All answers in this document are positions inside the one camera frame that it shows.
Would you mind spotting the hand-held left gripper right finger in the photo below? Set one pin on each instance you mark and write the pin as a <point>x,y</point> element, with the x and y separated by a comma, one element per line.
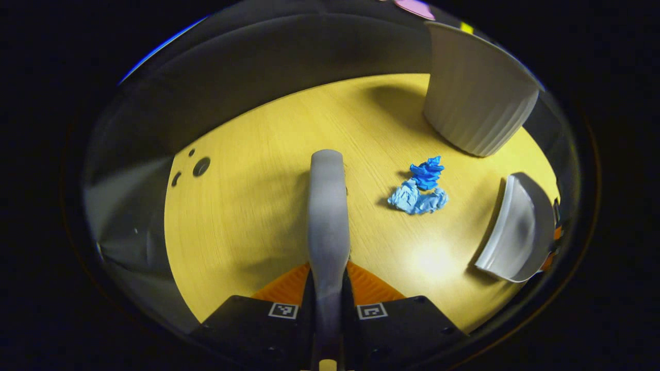
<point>349,335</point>

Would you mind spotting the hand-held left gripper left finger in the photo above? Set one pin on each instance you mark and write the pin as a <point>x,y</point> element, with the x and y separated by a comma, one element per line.
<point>305,335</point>

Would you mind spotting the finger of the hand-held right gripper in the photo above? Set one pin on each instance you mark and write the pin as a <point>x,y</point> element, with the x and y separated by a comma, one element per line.
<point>558,234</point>

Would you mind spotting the grey plastic dustpan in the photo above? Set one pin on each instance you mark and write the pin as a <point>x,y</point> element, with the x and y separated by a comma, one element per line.
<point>515,232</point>

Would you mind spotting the small grey broom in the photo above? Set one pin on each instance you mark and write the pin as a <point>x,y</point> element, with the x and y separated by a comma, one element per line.
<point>327,216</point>

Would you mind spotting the dark blue paper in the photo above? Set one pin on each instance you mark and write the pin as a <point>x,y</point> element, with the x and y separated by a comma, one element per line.
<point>427,172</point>

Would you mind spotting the light blue paper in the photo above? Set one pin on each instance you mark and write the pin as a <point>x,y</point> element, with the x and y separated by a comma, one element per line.
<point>415,201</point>

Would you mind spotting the white ribbed garbage bin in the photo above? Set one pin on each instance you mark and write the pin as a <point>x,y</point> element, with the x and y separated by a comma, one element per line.
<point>474,93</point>

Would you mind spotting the yellow wooden desktop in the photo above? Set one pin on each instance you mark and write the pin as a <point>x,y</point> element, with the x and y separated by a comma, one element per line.
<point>247,206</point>

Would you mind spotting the black backdrop cloth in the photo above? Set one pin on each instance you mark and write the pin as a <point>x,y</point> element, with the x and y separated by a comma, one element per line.
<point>232,67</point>

